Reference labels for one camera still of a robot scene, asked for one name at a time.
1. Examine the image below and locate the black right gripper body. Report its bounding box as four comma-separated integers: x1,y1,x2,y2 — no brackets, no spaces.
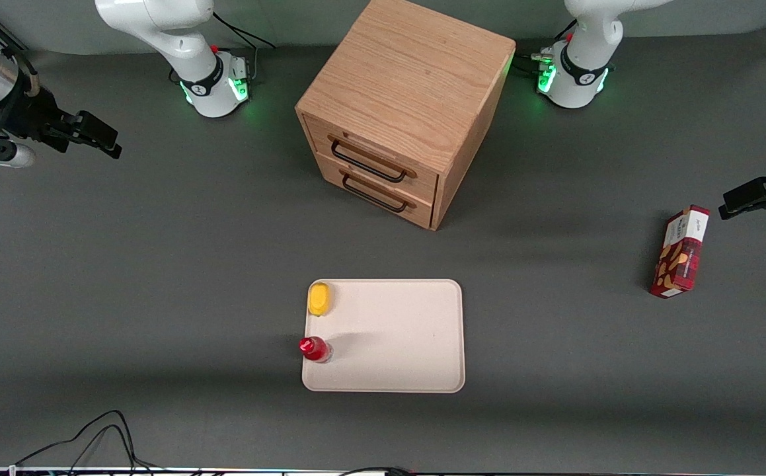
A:
1,86,86,154

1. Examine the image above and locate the black metal drawer handle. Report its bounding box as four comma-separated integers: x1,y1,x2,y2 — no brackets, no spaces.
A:
328,134,418,184
340,169,418,214

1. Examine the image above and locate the wooden drawer cabinet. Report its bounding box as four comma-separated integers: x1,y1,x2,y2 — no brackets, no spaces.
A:
295,0,517,231

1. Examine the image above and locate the wooden drawer front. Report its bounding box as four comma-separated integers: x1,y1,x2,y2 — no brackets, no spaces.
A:
315,152,437,230

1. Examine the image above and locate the red cookie box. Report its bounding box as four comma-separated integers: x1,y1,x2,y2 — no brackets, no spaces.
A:
649,204,712,299

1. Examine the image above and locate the yellow plastic bottle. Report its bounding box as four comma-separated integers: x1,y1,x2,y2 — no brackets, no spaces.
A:
307,282,335,318

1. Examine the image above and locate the red capped bottle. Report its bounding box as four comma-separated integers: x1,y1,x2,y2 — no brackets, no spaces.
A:
298,336,334,364

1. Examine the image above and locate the beige plastic tray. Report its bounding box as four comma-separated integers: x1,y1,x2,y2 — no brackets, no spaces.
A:
301,278,467,394

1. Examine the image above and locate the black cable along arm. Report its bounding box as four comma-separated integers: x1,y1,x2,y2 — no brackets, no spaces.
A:
1,45,41,100

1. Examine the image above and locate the black arm base cable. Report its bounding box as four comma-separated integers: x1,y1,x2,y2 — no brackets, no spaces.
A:
212,11,277,51
514,19,579,75

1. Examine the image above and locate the black cable on floor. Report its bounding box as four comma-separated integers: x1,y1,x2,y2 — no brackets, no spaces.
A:
11,410,162,475

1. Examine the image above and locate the black cable at table edge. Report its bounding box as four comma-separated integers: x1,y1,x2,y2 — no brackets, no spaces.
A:
338,465,418,476

